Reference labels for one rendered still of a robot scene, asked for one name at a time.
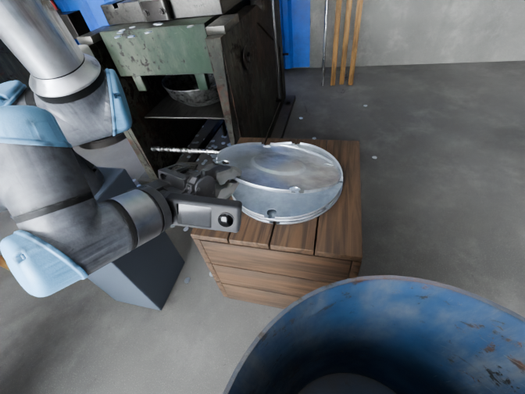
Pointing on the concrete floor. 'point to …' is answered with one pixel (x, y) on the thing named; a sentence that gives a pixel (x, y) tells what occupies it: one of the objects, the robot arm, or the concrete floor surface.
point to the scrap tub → (386, 342)
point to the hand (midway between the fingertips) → (240, 176)
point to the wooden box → (291, 242)
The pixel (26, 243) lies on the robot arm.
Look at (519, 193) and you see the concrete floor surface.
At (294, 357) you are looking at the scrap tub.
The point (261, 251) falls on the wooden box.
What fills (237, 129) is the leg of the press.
